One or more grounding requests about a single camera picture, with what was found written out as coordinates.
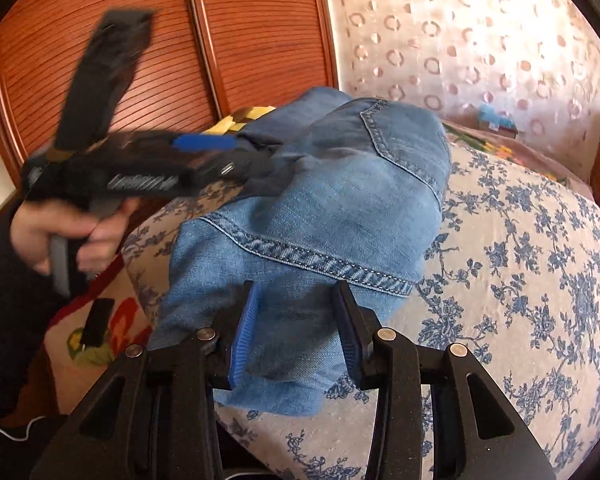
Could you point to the slatted wooden wardrobe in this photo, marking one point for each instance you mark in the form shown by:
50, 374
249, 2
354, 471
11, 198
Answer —
180, 35

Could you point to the cream printed bed sheet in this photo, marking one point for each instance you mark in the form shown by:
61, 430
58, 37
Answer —
130, 310

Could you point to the black flat object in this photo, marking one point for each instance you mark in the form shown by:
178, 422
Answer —
99, 321

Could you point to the light blue denim pants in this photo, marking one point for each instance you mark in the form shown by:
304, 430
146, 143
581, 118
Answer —
330, 200

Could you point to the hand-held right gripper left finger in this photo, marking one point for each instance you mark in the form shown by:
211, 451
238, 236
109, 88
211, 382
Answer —
242, 330

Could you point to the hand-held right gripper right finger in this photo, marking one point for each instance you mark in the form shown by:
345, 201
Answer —
355, 340

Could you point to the person's left forearm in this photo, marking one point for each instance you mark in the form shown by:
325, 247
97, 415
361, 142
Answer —
10, 310

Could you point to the blue floral white quilt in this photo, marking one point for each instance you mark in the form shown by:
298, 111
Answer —
505, 285

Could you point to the small cardboard box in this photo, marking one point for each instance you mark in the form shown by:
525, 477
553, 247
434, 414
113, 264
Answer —
500, 129

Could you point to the blue plastic bag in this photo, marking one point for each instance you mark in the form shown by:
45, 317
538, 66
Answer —
495, 112

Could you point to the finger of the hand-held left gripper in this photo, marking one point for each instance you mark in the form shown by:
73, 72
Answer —
205, 142
262, 175

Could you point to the person's left hand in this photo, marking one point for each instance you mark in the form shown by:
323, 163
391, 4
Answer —
30, 230

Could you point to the circle pattern sheer curtain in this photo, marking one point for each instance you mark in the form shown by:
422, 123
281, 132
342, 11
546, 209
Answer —
455, 35

